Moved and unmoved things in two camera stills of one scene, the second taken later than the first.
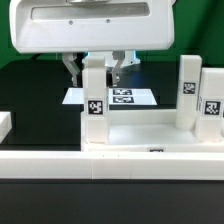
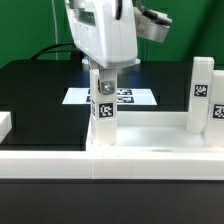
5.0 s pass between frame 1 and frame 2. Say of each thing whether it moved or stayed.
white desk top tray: moved
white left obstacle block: stayed
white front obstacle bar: stayed
